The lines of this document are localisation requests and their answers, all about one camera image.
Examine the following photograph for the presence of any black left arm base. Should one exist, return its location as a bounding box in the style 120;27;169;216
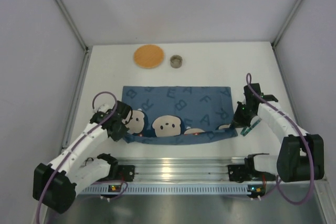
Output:
110;165;135;182

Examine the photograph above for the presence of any silver fork green handle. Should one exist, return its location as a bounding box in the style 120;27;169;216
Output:
240;126;253;136

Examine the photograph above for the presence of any silver spoon green handle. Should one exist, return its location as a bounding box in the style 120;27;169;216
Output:
250;119;261;131

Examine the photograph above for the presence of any blue bear print placemat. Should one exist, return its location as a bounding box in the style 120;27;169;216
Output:
122;86;238;145

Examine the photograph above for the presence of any small grey metal cup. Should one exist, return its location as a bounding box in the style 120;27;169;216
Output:
170;55;183;69

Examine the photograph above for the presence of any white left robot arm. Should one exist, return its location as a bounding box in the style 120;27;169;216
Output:
33;101;132;214

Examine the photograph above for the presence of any perforated grey cable duct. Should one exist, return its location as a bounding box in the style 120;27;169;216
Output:
81;183;264;195

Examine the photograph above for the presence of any aluminium mounting rail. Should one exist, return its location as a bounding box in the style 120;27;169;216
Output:
78;157;328;183

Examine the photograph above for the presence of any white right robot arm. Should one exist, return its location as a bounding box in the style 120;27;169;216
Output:
230;83;324;183

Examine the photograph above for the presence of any round woven bamboo plate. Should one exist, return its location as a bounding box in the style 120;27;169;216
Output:
133;44;164;69

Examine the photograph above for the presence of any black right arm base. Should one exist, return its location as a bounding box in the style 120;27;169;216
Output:
227;164;276;183

